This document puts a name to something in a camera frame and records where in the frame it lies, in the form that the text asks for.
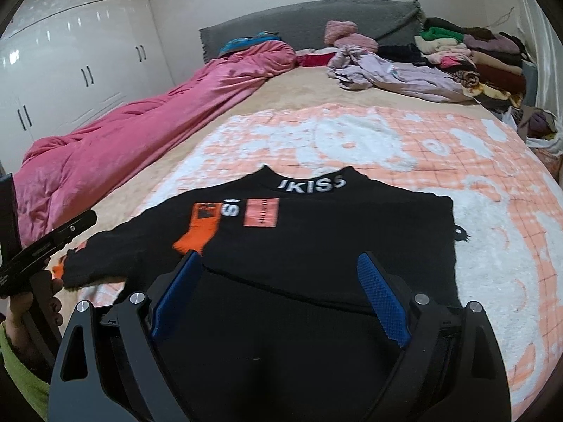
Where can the orange and white fluffy blanket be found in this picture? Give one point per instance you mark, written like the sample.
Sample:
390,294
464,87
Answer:
352,140

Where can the pink fluffy cloth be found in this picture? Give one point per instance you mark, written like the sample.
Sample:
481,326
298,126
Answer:
347,35

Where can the white curtain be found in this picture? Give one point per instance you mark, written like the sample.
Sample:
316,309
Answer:
541,52

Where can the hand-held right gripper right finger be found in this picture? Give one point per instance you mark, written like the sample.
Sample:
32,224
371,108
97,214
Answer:
382,299

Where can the red cloth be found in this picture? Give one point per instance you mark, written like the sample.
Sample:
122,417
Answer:
314,59

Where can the pile of folded clothes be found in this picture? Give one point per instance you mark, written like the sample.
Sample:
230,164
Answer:
484,61

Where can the pink quilt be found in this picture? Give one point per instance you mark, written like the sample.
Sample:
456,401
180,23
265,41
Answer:
132,140

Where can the black printed sweater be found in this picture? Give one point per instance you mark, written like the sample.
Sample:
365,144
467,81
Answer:
286,263

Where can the blue cloth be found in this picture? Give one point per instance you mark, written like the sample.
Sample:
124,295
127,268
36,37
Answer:
242,44

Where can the heap of purple clothes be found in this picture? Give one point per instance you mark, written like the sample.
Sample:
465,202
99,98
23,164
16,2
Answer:
541,125

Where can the person's left forearm green sleeve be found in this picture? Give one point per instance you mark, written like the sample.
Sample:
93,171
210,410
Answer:
22,387

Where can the pile of assorted clothes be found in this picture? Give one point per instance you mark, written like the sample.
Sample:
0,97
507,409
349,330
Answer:
396,77

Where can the white glossy wardrobe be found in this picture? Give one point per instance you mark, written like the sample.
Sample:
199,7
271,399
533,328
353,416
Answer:
66,52

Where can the person's left hand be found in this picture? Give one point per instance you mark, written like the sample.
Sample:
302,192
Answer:
22,316

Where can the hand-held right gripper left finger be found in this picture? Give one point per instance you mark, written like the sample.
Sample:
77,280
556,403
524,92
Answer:
176,290

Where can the beige bed sheet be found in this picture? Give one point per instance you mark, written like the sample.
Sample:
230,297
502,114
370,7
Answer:
286,92

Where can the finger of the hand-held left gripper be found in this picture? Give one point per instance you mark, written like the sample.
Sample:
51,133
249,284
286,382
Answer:
48,248

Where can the grey headboard cover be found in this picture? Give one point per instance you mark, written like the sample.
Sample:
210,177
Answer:
308,22

